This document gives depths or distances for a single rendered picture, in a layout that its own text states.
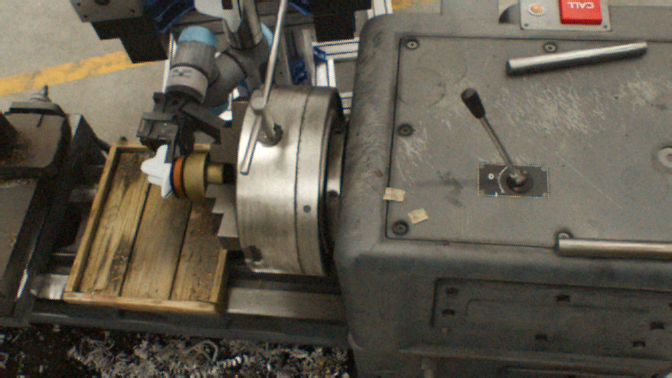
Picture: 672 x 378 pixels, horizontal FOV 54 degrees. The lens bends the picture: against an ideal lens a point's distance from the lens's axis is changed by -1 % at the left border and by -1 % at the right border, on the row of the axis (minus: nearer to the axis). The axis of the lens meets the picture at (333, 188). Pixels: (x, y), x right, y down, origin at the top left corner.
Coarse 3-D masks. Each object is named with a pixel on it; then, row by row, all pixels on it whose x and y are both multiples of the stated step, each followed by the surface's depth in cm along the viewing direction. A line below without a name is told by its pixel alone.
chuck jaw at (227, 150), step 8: (272, 88) 110; (240, 96) 110; (248, 96) 110; (232, 104) 107; (240, 104) 107; (232, 112) 108; (240, 112) 108; (232, 120) 108; (240, 120) 108; (224, 128) 109; (232, 128) 109; (240, 128) 109; (224, 136) 110; (232, 136) 109; (216, 144) 111; (224, 144) 110; (232, 144) 110; (216, 152) 111; (224, 152) 111; (232, 152) 110; (216, 160) 111; (224, 160) 111; (232, 160) 111
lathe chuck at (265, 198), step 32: (256, 96) 104; (288, 96) 103; (288, 128) 99; (256, 160) 98; (288, 160) 97; (256, 192) 97; (288, 192) 97; (256, 224) 99; (288, 224) 98; (288, 256) 102
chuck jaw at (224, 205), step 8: (208, 184) 111; (216, 184) 111; (224, 184) 111; (208, 192) 110; (216, 192) 110; (224, 192) 109; (232, 192) 109; (208, 200) 110; (216, 200) 108; (224, 200) 108; (232, 200) 108; (208, 208) 111; (216, 208) 107; (224, 208) 107; (232, 208) 107; (216, 216) 108; (224, 216) 106; (232, 216) 106; (216, 224) 109; (224, 224) 105; (232, 224) 105; (224, 232) 104; (232, 232) 104; (224, 240) 105; (232, 240) 104; (224, 248) 106; (232, 248) 106; (240, 248) 106; (248, 248) 103; (256, 248) 103; (248, 256) 105; (256, 256) 104
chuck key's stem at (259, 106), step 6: (258, 96) 91; (252, 102) 91; (258, 102) 91; (264, 102) 91; (252, 108) 91; (258, 108) 90; (264, 108) 91; (258, 114) 92; (264, 114) 92; (270, 114) 94; (264, 120) 93; (270, 120) 94; (264, 126) 94; (270, 126) 95; (270, 132) 97
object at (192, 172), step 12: (180, 156) 115; (192, 156) 113; (204, 156) 111; (180, 168) 112; (192, 168) 111; (204, 168) 111; (216, 168) 111; (228, 168) 116; (180, 180) 112; (192, 180) 111; (204, 180) 110; (216, 180) 111; (228, 180) 117; (180, 192) 113; (192, 192) 112; (204, 192) 111
